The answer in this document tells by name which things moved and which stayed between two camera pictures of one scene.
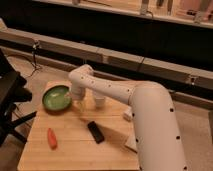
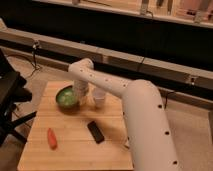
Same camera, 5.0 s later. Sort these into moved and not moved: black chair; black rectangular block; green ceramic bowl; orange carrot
Moved: green ceramic bowl
Not moved: orange carrot; black chair; black rectangular block
